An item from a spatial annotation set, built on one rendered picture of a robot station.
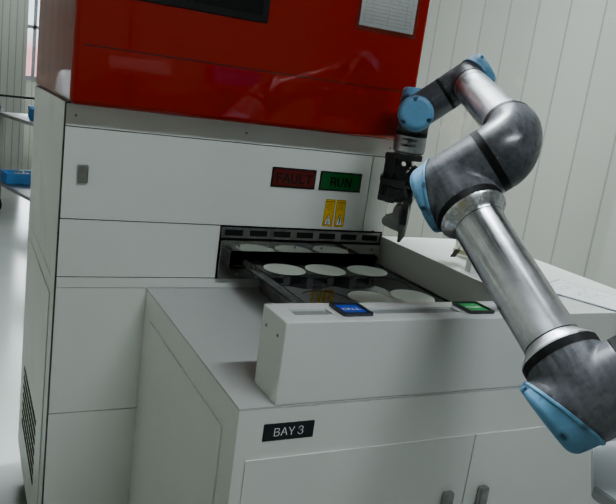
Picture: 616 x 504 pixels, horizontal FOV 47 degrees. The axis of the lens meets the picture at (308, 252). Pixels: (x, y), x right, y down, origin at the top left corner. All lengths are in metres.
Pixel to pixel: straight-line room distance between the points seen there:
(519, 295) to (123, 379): 1.01
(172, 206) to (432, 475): 0.81
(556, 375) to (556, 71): 2.99
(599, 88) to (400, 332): 2.64
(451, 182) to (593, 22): 2.69
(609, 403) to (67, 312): 1.14
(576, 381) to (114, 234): 1.03
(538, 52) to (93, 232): 2.90
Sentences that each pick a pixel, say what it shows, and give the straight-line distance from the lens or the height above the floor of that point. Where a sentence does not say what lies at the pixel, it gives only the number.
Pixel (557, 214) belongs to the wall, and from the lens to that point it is 3.77.
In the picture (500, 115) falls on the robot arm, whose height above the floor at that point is 1.31.
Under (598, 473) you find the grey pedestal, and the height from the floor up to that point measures 0.82.
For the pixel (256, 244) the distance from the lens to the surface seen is 1.72.
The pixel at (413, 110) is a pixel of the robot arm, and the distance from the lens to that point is 1.55.
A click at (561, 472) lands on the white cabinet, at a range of 1.61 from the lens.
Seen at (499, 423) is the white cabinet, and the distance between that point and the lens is 1.43.
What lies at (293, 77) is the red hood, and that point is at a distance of 1.65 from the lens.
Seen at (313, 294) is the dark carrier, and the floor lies 0.90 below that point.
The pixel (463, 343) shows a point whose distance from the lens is 1.29.
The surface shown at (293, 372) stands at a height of 0.88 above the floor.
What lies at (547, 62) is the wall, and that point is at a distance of 3.96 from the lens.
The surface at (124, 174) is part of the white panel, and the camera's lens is 1.61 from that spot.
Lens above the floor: 1.31
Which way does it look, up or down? 13 degrees down
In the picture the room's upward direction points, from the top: 8 degrees clockwise
